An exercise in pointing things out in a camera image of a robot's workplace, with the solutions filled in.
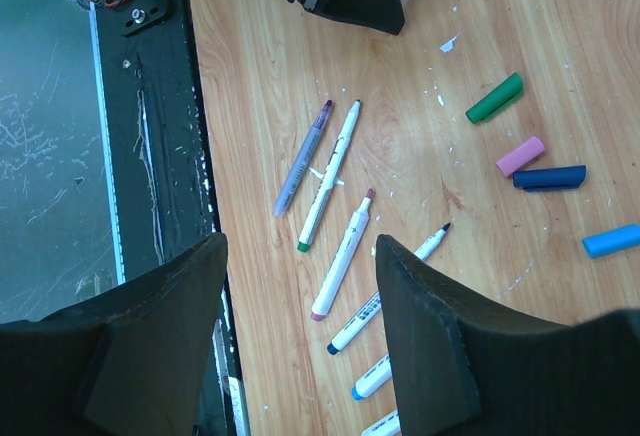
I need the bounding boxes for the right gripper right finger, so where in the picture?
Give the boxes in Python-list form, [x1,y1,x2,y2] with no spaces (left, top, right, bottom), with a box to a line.
[376,235,639,435]

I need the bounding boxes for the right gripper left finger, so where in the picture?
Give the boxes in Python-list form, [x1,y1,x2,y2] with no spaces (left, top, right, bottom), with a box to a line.
[1,233,228,435]

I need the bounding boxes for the light blue cap marker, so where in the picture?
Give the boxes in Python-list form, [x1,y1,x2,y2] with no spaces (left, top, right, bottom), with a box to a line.
[351,354,391,400]

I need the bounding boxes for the white slim marker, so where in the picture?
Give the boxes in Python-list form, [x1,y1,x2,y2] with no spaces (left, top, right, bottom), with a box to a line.
[361,410,401,436]

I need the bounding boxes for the dark blue cap marker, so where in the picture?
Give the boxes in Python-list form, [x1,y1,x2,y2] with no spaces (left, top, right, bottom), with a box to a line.
[326,222,453,356]

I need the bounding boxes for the green cap marker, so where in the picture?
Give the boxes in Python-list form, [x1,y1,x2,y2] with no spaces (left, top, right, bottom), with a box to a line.
[297,100,362,252]

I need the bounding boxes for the lavender marker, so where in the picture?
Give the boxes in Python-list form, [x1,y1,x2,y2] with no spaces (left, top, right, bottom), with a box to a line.
[272,99,333,217]

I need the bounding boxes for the red pink cap marker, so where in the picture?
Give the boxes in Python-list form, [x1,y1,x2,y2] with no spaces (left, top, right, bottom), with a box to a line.
[310,188,375,321]

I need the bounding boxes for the green pen cap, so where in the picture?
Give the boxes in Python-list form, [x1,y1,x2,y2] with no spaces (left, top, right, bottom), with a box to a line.
[465,72,524,124]

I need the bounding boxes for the light blue pen cap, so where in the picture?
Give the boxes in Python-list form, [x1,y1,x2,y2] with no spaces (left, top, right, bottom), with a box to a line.
[582,224,640,258]

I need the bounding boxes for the dark blue pen cap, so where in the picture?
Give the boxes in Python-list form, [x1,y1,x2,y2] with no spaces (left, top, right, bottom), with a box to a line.
[512,165,587,192]

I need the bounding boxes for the red pink pen cap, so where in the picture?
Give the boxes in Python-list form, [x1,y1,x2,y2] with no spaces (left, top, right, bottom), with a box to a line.
[495,136,546,177]

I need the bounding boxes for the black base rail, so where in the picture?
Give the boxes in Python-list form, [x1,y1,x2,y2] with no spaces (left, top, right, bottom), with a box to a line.
[82,0,251,436]

